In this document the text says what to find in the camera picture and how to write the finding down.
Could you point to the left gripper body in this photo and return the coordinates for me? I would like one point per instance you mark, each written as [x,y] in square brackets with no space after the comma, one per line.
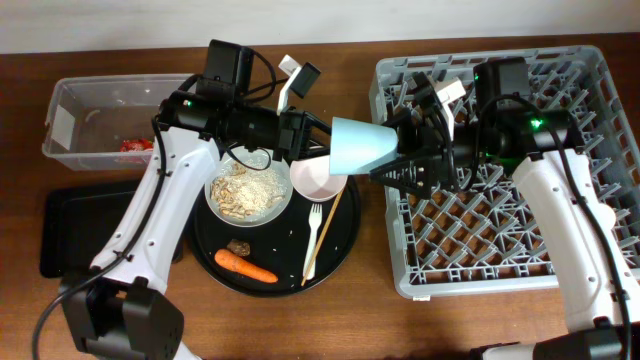
[291,122]

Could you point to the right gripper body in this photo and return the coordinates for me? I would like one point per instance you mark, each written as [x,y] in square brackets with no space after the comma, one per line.
[435,136]

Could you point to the pink bowl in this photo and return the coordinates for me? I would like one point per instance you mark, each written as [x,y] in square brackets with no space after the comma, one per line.
[311,179]

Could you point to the blue cup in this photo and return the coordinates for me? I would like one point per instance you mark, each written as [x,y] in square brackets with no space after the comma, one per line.
[357,147]

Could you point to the red snack wrapper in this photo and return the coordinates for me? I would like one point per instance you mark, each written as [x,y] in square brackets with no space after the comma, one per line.
[136,145]

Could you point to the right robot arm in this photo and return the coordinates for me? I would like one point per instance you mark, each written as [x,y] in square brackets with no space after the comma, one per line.
[545,156]

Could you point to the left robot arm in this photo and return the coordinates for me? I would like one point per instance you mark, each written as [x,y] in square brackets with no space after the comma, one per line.
[118,309]

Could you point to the grey dishwasher rack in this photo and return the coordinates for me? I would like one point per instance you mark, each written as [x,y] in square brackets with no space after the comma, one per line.
[487,241]

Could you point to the grey plate with food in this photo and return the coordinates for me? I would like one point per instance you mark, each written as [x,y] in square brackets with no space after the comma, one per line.
[250,191]

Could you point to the wooden chopstick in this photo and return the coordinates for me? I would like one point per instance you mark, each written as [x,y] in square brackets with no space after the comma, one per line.
[322,236]

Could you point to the white plastic fork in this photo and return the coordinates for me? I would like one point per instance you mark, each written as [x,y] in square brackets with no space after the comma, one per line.
[314,220]

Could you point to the round black tray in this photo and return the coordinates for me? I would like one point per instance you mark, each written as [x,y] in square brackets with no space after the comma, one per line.
[277,238]

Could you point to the brown food lump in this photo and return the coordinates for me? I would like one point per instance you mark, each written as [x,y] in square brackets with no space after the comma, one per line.
[239,248]

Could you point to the orange carrot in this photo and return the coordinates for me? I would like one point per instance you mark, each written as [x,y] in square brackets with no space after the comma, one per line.
[234,263]

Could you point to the clear plastic bin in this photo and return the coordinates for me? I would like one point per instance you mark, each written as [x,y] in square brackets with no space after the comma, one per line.
[89,119]

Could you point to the black rectangular tray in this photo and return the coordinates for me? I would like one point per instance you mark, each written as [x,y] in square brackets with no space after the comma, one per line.
[78,222]

